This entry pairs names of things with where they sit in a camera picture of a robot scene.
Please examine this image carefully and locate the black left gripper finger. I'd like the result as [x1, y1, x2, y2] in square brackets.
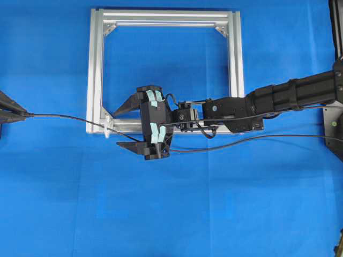
[0, 111, 33, 124]
[0, 91, 27, 114]

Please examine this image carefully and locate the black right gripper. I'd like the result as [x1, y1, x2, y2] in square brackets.
[113, 85, 174, 160]

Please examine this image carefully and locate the black wire with plug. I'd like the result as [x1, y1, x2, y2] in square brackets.
[25, 112, 343, 155]

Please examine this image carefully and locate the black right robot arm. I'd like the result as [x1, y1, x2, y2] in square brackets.
[114, 62, 342, 160]

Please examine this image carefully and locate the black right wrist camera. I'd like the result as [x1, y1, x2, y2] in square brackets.
[140, 89, 168, 144]

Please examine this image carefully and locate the silver aluminium extrusion frame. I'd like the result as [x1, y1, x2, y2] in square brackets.
[86, 9, 245, 137]

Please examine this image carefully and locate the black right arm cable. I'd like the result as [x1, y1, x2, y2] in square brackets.
[163, 93, 343, 139]

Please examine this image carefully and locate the black rail at right edge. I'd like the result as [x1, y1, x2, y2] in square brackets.
[329, 0, 342, 60]

